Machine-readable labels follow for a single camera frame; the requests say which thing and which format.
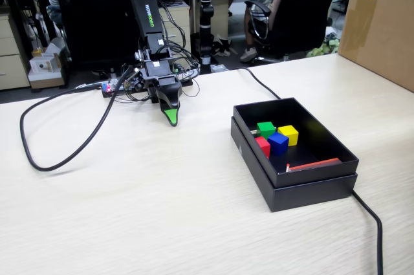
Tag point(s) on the small white product box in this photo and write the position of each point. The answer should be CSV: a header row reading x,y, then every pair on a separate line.
x,y
42,67

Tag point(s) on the robot base controller board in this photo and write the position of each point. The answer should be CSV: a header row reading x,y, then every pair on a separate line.
x,y
108,94

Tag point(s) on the black open box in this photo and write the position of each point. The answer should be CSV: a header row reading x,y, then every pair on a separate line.
x,y
310,195

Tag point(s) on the large black mesh office chair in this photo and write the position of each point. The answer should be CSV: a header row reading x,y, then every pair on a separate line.
x,y
97,13

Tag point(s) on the green wooden cube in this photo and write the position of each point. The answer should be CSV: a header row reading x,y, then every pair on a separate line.
x,y
266,129

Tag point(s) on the yellow wooden cube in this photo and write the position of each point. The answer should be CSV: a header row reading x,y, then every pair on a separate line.
x,y
289,134

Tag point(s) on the black pole with white rings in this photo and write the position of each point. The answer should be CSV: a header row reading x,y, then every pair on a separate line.
x,y
206,13

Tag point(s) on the orange matchbox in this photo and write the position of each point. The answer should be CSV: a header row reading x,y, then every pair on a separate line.
x,y
317,164

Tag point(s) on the red wooden cube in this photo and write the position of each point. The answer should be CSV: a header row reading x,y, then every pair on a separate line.
x,y
262,147

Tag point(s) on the beige drawer cabinet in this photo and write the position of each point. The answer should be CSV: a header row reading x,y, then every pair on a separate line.
x,y
13,45

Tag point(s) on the large brown cardboard box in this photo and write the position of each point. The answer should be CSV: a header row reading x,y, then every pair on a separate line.
x,y
381,29

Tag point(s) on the black office chair with armrests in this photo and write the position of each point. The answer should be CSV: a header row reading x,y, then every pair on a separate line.
x,y
307,3

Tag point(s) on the beige pedestal cabinet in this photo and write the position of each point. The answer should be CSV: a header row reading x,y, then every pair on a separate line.
x,y
176,16

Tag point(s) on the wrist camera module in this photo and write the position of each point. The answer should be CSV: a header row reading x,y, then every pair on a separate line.
x,y
137,82

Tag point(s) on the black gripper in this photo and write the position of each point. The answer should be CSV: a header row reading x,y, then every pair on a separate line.
x,y
156,69

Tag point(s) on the blue wooden cube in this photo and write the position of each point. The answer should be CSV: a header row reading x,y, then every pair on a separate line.
x,y
278,144

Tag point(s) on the red tipped wooden match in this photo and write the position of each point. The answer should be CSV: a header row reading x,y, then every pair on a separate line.
x,y
254,131
287,169

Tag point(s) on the green yellow foam pile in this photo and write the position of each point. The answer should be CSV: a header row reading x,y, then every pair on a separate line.
x,y
323,50

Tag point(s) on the black cardboard box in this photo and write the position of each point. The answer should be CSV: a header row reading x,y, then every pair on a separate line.
x,y
317,139

